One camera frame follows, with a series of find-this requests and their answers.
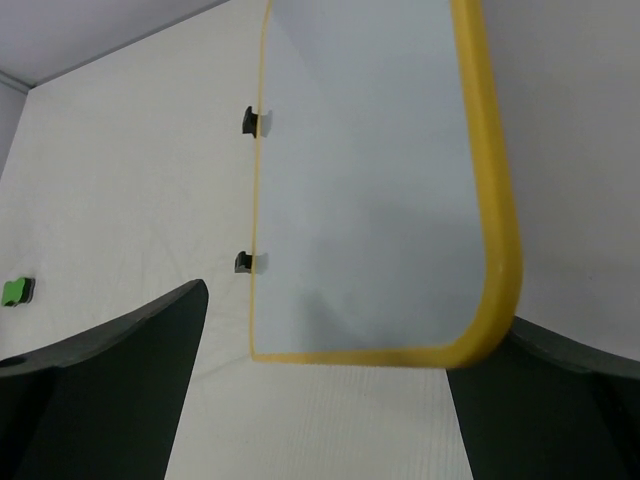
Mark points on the wire whiteboard stand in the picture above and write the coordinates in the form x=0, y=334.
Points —
x=244, y=259

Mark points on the yellow framed whiteboard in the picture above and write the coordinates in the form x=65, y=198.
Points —
x=384, y=228

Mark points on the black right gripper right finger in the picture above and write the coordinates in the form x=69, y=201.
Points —
x=543, y=406

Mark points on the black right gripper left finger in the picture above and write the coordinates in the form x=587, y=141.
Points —
x=104, y=403

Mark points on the green whiteboard eraser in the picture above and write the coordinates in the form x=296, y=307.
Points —
x=18, y=292

